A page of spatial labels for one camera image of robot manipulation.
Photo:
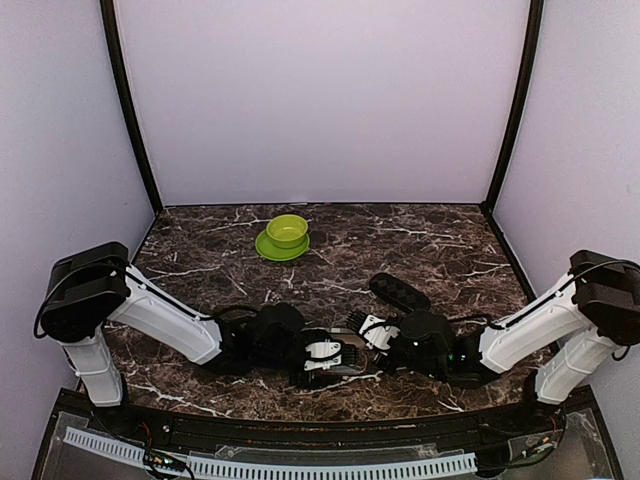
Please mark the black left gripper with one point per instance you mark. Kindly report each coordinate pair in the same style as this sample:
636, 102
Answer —
312, 382

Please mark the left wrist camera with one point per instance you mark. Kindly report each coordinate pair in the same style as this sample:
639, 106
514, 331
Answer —
334, 355

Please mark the black frame post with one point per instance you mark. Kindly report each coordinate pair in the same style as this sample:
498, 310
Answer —
526, 65
118, 66

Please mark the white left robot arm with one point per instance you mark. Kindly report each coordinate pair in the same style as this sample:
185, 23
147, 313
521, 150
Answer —
100, 285

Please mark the right black frame post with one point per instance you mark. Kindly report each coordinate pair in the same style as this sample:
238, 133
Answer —
526, 65

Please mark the green plastic plate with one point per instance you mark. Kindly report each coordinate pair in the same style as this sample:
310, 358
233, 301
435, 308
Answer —
268, 250

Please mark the green plastic bowl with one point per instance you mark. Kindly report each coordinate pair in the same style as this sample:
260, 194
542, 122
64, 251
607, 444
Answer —
287, 231

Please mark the black checkered glasses case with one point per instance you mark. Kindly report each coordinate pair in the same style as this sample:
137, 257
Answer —
398, 293

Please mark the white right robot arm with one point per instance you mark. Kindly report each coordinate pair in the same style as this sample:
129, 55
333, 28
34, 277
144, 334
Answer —
594, 308

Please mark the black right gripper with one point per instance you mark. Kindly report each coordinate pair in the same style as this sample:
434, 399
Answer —
382, 365

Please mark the left black frame post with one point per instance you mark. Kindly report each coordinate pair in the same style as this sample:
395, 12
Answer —
118, 66

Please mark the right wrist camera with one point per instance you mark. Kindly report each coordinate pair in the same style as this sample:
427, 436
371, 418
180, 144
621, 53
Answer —
374, 331

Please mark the white slotted cable duct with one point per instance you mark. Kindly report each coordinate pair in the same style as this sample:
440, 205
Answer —
238, 463

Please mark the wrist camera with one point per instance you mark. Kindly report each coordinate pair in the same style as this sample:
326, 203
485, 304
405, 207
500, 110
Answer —
374, 331
334, 355

